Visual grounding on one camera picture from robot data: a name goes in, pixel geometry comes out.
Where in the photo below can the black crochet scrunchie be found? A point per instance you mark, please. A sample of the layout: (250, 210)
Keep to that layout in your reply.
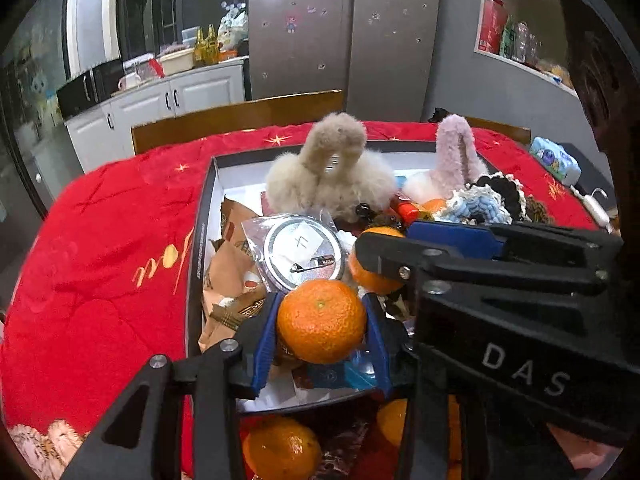
(500, 184)

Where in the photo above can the narrow wooden chair back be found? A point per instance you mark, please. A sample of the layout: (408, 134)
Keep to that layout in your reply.
(500, 130)

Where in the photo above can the beige fluffy earmuffs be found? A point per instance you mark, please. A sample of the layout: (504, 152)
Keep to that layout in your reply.
(330, 170)

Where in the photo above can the blue tissue pack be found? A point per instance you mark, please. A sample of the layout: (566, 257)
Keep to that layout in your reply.
(555, 160)

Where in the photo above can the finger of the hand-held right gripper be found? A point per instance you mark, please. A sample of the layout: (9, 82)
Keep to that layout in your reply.
(450, 237)
(395, 255)

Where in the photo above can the blue and white crochet piece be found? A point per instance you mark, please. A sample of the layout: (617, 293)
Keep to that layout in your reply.
(475, 207)

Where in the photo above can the black hair clip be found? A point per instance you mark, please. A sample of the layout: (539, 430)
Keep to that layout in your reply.
(362, 210)

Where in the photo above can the beige plastic basin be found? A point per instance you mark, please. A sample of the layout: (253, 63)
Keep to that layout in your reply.
(175, 62)

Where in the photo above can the white mug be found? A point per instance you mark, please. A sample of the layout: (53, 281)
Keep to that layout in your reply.
(130, 81)

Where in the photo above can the red carton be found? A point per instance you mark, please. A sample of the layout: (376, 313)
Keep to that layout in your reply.
(491, 25)

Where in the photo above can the green packet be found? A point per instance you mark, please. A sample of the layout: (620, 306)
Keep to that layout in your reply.
(507, 37)

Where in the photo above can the silver refrigerator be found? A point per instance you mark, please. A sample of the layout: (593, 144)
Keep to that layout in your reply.
(345, 30)

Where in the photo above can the white wall shelf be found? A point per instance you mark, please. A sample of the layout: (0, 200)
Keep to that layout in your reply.
(535, 10)

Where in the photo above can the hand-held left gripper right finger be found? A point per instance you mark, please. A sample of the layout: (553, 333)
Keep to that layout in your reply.
(377, 340)

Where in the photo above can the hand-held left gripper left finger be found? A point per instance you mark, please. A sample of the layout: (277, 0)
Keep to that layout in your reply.
(265, 345)

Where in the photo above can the red quilted blanket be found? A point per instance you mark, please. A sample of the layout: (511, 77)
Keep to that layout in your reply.
(100, 240)

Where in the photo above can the clear plastic food bag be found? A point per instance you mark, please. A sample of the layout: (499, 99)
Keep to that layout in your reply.
(232, 27)

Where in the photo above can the round silver tin in bag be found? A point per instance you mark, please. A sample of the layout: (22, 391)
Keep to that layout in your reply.
(300, 252)

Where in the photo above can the wide wooden chair back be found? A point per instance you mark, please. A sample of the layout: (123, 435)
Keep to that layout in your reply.
(235, 120)

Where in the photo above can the doll fridge magnet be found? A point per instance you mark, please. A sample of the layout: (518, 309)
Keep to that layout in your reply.
(292, 21)

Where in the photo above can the black microwave oven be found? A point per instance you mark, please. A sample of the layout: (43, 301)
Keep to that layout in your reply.
(85, 90)

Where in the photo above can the black-edged white cardboard box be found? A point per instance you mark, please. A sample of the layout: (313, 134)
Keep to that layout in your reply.
(240, 180)

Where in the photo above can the yellow glass bottle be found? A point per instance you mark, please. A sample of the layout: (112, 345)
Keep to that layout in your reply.
(212, 47)
(200, 50)

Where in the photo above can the pink fluffy earmuffs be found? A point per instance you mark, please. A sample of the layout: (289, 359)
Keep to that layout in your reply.
(452, 160)

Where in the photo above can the orange mandarin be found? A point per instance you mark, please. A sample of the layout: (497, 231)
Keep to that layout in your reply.
(372, 280)
(392, 422)
(320, 322)
(282, 450)

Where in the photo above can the white kitchen cabinet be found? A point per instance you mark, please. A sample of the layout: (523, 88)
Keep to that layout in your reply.
(200, 90)

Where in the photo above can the red orange tube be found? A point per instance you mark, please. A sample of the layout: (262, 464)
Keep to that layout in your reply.
(405, 209)

